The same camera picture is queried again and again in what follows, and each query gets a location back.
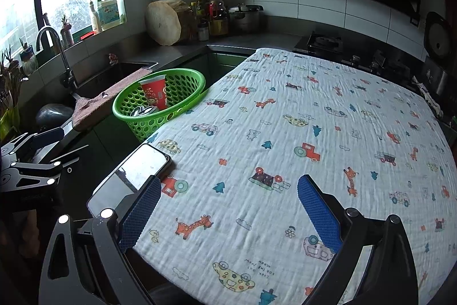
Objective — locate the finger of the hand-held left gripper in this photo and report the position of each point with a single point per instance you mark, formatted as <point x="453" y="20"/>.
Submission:
<point x="46" y="137"/>
<point x="35" y="169"/>

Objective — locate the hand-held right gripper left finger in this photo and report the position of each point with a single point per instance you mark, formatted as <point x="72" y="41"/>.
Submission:
<point x="141" y="212"/>

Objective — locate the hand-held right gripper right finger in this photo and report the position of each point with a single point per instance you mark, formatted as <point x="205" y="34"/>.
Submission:
<point x="317" y="212"/>

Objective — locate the blue white drink can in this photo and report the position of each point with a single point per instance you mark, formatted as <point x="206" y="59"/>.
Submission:
<point x="137" y="111"/>

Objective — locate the red printed paper cup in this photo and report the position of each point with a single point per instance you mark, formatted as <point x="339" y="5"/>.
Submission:
<point x="153" y="92"/>

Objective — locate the green plastic basket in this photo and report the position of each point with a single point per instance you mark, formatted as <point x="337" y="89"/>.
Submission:
<point x="185" y="87"/>

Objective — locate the dark round bowl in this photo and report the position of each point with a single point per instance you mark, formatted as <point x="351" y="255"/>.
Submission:
<point x="53" y="115"/>

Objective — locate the black smartphone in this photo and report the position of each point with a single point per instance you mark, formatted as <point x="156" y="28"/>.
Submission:
<point x="135" y="169"/>

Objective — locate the pink towel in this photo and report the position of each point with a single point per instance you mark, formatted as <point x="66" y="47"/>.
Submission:
<point x="92" y="108"/>

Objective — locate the curved steel faucet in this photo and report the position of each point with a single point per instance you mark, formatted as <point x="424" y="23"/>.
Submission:
<point x="64" y="62"/>

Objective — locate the small potted plant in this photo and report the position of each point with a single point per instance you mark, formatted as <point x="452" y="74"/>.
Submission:
<point x="66" y="35"/>
<point x="28" y="60"/>

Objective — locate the steel kitchen sink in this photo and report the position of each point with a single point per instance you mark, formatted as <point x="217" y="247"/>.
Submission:
<point x="114" y="76"/>

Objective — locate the small red sink ornament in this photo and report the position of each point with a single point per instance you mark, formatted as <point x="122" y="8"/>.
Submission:
<point x="114" y="59"/>

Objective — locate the printed white blanket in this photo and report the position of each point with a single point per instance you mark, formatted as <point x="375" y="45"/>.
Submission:
<point x="250" y="112"/>

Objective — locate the small white dish soap bottle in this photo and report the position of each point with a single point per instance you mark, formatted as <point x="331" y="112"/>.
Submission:
<point x="94" y="19"/>

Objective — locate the large white detergent jug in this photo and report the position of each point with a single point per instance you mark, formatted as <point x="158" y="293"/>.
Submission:
<point x="107" y="13"/>

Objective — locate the black gas stove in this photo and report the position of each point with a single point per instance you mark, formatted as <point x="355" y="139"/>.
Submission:
<point x="357" y="58"/>

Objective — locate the white crumpled rag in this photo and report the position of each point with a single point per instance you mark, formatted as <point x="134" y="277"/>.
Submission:
<point x="428" y="97"/>

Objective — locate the round wooden chopping block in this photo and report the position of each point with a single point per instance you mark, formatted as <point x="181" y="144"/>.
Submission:
<point x="164" y="22"/>

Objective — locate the small white-lidded jar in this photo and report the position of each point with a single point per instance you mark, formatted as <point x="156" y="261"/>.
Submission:
<point x="203" y="31"/>

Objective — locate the dark sauce bottle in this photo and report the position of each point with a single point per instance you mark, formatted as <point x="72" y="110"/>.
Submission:
<point x="196" y="13"/>

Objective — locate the steel cooking pot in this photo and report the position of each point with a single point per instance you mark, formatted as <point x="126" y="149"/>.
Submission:
<point x="246" y="19"/>

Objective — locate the large cooking oil bottle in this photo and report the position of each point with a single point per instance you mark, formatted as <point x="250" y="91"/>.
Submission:
<point x="218" y="19"/>

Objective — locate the black rice cooker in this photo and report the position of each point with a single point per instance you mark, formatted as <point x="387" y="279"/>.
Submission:
<point x="439" y="40"/>

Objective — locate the wall socket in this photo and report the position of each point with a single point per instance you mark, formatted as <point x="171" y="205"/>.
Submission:
<point x="415" y="21"/>

